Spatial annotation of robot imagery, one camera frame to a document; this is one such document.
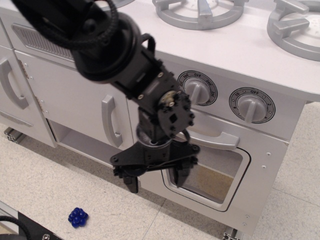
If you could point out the grey stove knob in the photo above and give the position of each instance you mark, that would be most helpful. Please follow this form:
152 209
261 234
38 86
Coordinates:
201 89
252 105

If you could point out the middle silver burner grate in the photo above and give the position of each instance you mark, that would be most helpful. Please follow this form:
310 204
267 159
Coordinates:
199 15

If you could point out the silver cabinet door handle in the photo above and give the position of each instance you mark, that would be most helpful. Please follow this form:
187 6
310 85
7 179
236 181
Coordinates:
107 108

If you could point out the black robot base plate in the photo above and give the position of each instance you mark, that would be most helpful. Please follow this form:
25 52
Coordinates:
18 226

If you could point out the aluminium frame rail left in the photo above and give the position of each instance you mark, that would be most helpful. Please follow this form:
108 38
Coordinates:
14 135

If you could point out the white toy oven door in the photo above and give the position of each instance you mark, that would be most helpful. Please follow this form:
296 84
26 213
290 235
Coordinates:
229 186

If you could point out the right grey stove knob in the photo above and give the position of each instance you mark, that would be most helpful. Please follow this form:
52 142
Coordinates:
252 105

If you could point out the left silver door handle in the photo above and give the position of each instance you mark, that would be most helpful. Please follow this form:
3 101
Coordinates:
5 70

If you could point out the silver vent grille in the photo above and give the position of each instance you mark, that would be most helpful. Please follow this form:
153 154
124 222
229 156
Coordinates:
32 39

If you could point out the white cabinet door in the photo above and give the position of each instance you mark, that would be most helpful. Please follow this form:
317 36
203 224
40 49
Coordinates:
73 101
19 109

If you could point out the white toy kitchen unit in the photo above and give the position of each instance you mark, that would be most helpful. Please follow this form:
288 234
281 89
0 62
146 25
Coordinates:
239 55

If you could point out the aluminium frame rail right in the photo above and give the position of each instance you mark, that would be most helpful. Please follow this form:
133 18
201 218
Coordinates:
232 234

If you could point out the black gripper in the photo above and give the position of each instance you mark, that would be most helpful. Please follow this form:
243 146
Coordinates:
135 161

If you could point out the right silver burner grate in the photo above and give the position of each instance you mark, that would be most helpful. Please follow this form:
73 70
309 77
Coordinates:
294 25

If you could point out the silver sink basin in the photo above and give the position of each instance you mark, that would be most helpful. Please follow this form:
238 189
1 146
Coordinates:
121 3

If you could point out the middle grey stove knob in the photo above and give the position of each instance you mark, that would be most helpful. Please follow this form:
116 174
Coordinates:
201 89

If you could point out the left white cabinet door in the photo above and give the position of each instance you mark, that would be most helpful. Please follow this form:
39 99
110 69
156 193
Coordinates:
19 109

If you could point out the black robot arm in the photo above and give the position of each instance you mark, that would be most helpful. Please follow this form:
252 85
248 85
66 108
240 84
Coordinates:
108 48

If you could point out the silver burner grate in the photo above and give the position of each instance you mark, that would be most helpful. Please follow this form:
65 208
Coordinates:
294 25
199 15

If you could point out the aluminium frame rail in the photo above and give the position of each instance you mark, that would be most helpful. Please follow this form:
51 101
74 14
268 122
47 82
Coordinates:
232 234
14 135

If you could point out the blue toy berry cluster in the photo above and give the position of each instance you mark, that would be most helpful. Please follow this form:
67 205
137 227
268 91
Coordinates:
78 217

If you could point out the silver oven door handle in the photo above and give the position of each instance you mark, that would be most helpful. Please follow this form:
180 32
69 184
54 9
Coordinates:
224 141

